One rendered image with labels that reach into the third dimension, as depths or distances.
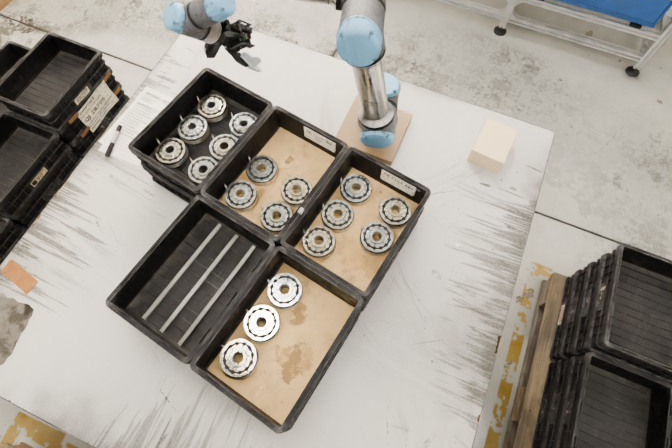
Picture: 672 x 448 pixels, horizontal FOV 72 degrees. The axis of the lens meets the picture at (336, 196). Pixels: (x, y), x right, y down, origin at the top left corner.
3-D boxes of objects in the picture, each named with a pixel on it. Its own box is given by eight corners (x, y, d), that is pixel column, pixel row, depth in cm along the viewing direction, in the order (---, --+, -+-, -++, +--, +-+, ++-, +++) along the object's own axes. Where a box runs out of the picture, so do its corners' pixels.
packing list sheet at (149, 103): (142, 85, 187) (142, 84, 187) (192, 103, 183) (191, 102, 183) (93, 148, 174) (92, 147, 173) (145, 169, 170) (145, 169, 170)
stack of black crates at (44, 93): (93, 92, 254) (48, 30, 214) (139, 110, 249) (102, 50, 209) (45, 149, 238) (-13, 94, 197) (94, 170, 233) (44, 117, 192)
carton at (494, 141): (481, 128, 179) (487, 117, 173) (511, 141, 177) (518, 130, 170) (466, 160, 173) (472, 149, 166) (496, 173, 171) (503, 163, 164)
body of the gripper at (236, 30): (257, 47, 141) (228, 37, 131) (237, 57, 146) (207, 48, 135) (252, 23, 142) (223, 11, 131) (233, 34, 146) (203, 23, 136)
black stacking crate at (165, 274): (207, 209, 151) (198, 194, 141) (280, 256, 145) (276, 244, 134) (121, 312, 137) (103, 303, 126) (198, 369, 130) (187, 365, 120)
